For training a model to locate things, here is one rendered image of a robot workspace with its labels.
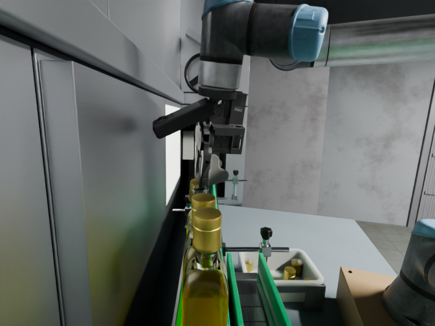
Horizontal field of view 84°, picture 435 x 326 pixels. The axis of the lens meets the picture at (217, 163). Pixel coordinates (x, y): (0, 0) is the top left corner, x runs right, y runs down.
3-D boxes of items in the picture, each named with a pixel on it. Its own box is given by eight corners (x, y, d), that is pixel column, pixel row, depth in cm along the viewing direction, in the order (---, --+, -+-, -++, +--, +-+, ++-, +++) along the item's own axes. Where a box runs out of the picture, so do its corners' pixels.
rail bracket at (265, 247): (220, 270, 62) (221, 225, 60) (284, 271, 63) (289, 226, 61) (221, 278, 59) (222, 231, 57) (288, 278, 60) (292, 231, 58)
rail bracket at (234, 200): (213, 210, 128) (214, 169, 123) (244, 211, 129) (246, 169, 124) (213, 214, 123) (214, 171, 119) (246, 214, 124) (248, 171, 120)
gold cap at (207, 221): (194, 255, 28) (195, 221, 27) (190, 239, 31) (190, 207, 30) (224, 252, 29) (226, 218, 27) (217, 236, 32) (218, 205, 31)
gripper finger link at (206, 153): (210, 180, 45) (213, 133, 43) (202, 180, 45) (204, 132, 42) (205, 173, 49) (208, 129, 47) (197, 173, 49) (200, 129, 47)
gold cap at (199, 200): (191, 218, 37) (191, 192, 36) (215, 219, 37) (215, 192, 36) (189, 231, 33) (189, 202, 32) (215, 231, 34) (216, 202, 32)
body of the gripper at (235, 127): (241, 158, 46) (251, 94, 42) (197, 157, 44) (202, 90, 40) (230, 145, 53) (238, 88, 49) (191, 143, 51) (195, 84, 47)
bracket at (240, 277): (226, 294, 64) (227, 270, 62) (261, 294, 64) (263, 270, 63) (227, 304, 60) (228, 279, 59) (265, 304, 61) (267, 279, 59)
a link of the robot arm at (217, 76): (203, 61, 38) (195, 60, 45) (200, 91, 40) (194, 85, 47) (248, 66, 40) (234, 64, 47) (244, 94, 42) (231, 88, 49)
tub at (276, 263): (236, 270, 83) (237, 247, 82) (300, 270, 84) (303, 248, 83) (244, 310, 66) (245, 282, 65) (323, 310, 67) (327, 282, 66)
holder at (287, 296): (221, 271, 83) (222, 251, 82) (300, 272, 84) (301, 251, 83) (224, 312, 66) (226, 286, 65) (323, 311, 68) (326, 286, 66)
